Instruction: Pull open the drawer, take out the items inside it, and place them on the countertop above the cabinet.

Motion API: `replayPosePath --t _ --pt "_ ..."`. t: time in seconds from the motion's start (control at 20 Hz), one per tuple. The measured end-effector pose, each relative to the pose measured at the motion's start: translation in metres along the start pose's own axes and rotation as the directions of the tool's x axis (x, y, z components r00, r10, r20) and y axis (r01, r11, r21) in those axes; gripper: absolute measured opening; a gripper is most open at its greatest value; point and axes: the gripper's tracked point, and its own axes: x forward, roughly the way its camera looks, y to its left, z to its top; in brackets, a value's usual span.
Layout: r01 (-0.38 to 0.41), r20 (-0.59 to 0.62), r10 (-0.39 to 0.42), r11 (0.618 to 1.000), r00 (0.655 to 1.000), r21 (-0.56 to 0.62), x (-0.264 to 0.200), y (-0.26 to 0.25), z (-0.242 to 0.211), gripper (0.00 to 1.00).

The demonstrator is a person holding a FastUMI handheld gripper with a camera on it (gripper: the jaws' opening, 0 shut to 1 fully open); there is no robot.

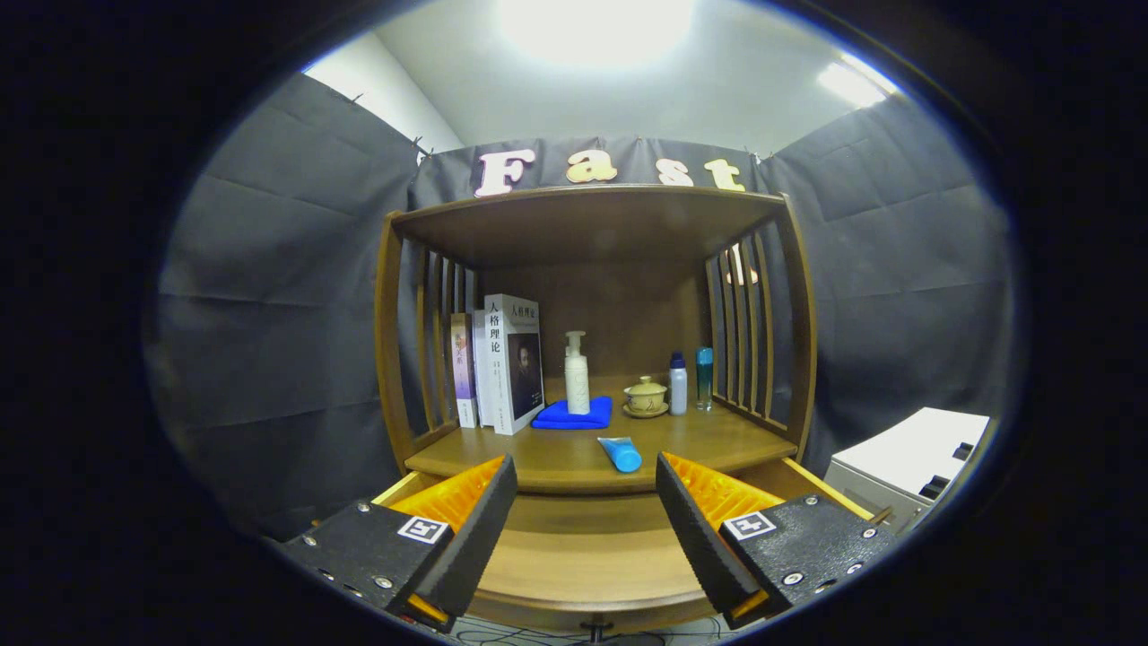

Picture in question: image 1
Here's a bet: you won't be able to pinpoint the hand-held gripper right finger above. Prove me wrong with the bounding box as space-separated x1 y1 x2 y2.
655 451 902 630

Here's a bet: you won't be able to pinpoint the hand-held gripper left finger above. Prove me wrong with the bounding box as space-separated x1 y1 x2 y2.
263 453 520 635

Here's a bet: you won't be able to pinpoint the wooden drawer with black knob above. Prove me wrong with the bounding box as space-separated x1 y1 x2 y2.
370 456 893 642

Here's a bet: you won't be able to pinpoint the blue cosmetic tube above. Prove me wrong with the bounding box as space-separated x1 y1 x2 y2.
597 436 643 474

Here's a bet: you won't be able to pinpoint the wooden countertop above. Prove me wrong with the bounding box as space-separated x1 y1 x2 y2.
404 377 799 496

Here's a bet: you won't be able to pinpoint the wooden cabinet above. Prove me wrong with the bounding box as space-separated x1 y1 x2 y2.
374 184 819 496

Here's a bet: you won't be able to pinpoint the folded blue cloth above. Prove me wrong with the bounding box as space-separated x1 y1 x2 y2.
531 396 614 431

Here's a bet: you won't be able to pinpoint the yellow lidded tea bowl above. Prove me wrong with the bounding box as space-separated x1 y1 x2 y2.
624 375 669 412

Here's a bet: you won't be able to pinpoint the thin white book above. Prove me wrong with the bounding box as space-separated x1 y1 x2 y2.
472 310 496 430

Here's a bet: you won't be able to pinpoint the purple book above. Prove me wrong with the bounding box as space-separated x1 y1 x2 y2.
450 312 479 430

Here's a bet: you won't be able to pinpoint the thick white portrait book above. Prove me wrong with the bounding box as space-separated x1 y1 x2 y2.
484 293 546 437

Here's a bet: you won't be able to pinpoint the white pump bottle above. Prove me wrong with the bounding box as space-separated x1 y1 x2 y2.
564 331 592 416

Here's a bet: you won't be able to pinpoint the white plastic storage box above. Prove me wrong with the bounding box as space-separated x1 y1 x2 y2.
822 407 992 535

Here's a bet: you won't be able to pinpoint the rectangular ceiling light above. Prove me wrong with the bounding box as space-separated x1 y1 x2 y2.
816 58 898 109

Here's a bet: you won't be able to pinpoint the round ceiling light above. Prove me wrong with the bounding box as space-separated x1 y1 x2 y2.
498 0 696 68

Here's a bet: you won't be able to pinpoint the black floor cables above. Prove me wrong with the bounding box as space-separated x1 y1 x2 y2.
453 617 727 646

